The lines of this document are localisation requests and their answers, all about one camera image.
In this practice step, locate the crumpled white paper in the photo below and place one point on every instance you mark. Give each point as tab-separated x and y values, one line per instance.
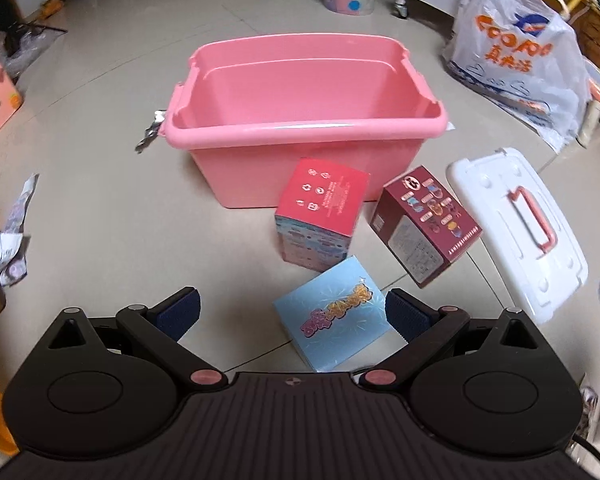
2	255

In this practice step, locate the white printed plastic bag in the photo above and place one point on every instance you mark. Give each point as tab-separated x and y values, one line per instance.
520	60

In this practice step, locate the clear plastic bag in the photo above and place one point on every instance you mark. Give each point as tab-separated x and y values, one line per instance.
32	50

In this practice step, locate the printed paper wrapper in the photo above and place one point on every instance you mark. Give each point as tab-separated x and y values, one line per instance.
21	205

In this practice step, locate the silver foil wrapper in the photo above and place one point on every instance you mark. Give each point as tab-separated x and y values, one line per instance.
151	132

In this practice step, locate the maroon carton box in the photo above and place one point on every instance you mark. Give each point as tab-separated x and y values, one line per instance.
430	230

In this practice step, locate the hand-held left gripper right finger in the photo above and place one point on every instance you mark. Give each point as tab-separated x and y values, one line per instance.
405	312

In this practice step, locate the red and pink carton box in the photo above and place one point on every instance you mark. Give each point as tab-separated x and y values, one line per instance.
325	195

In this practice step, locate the pink plastic storage bin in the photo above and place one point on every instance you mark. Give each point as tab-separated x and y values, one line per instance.
300	90

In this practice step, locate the light blue box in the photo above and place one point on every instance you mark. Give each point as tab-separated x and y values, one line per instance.
330	305

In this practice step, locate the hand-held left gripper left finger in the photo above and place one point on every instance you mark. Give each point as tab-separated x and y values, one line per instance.
180	310

